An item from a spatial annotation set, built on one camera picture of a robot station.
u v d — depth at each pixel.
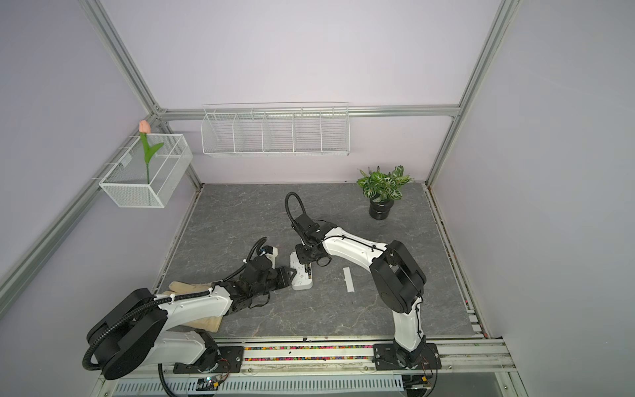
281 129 0.98
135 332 0.42
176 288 0.86
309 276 0.87
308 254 0.79
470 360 0.74
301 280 0.85
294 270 0.87
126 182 0.75
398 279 0.49
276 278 0.77
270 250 0.82
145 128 0.83
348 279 0.89
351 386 1.58
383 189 0.87
